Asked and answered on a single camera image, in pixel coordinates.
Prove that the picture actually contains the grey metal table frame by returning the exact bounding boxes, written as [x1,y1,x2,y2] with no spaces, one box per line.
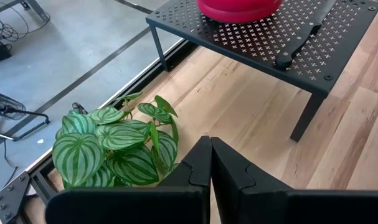
[0,0,51,23]

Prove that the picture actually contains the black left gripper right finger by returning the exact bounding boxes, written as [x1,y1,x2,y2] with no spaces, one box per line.
[210,136,378,224]

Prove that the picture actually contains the black handled kitchen knife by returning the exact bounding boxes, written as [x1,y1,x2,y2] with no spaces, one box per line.
[274,0,338,70]

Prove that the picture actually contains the black perforated metal stand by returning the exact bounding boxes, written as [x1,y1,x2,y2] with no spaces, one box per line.
[145,0,378,143]

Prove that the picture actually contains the red collapsible colander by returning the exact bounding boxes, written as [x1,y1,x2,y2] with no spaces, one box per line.
[196,0,283,24]

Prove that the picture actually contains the black fan cable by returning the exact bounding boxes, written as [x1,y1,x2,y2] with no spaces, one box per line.
[0,133,20,187]

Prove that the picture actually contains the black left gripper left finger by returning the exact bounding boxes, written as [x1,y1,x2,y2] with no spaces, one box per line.
[45,135,212,224]

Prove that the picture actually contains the potted green plant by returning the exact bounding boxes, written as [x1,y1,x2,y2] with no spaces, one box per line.
[51,91,180,189]

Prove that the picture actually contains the tangled black floor cables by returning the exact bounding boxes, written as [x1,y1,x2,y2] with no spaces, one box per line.
[0,2,51,44]

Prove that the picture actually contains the black frame handle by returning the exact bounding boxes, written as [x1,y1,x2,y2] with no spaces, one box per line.
[72,101,89,115]

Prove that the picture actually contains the black floor fan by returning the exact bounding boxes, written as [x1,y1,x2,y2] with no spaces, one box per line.
[0,89,51,142]

